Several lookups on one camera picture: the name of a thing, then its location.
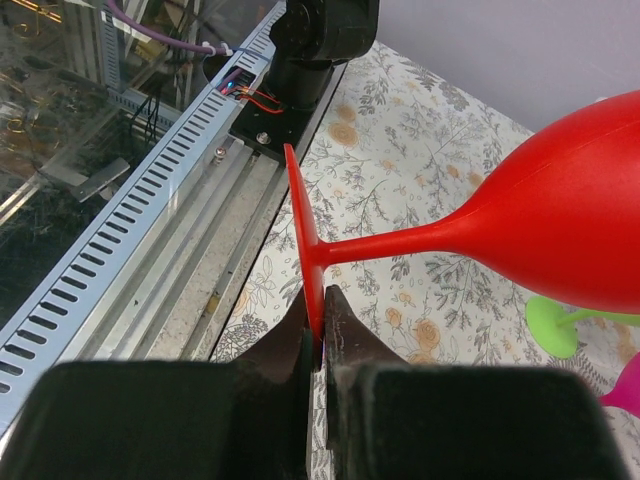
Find green plastic wine glass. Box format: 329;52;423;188
525;296;639;359

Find red plastic wine glass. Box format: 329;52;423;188
284;91;639;348

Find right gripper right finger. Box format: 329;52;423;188
324;286;629;479

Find magenta plastic wine glass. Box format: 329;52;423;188
600;353;640;417

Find slotted grey cable duct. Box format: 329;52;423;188
0;9;281;436

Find aluminium front rail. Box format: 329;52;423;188
64;59;351;366

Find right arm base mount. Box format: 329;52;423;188
229;64;346;165

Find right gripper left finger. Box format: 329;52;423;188
1;296;312;479

